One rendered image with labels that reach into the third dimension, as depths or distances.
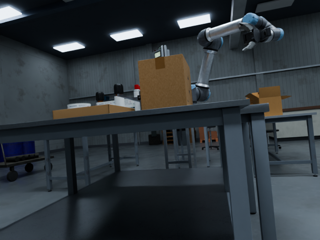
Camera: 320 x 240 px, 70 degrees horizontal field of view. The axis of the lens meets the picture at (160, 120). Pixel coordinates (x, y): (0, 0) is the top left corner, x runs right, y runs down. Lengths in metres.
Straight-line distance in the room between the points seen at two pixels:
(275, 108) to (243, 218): 2.48
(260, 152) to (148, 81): 0.65
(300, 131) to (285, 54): 4.11
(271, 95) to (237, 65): 7.49
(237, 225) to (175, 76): 0.71
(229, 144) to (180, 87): 0.45
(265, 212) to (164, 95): 0.73
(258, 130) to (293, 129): 6.77
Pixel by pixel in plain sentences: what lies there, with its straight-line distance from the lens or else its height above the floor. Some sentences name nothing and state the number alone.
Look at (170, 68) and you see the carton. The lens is 1.18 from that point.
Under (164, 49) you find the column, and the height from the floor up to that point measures 1.46.
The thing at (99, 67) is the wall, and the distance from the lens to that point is 12.36.
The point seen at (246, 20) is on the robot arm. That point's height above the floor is 1.34.
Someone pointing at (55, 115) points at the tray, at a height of 0.85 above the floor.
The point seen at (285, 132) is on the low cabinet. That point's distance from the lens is 7.87.
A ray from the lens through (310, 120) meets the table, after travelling 3.32.
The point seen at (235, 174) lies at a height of 0.58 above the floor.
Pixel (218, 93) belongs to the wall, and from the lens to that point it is 10.45.
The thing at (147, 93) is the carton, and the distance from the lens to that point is 1.19.
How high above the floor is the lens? 0.76
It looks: 2 degrees up
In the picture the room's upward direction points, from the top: 5 degrees counter-clockwise
